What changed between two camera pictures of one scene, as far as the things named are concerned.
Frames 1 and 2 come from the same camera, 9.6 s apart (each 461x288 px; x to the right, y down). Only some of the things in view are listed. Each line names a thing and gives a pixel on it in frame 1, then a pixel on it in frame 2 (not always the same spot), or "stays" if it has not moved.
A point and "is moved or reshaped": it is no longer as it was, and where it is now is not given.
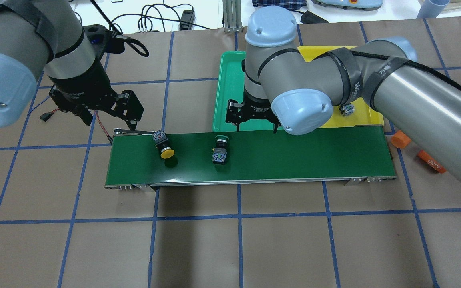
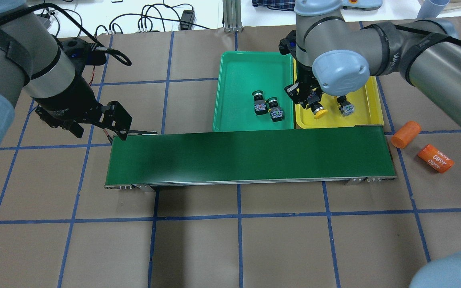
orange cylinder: [400, 140] is moved or reshaped
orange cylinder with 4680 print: [431, 161] is moved or reshaped
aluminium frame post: [232, 16] stays
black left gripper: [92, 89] -> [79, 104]
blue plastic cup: [431, 9] stays
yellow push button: [160, 137] -> [318, 110]
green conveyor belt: [330, 153] stays
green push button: [219, 154] is moved or reshaped
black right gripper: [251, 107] -> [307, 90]
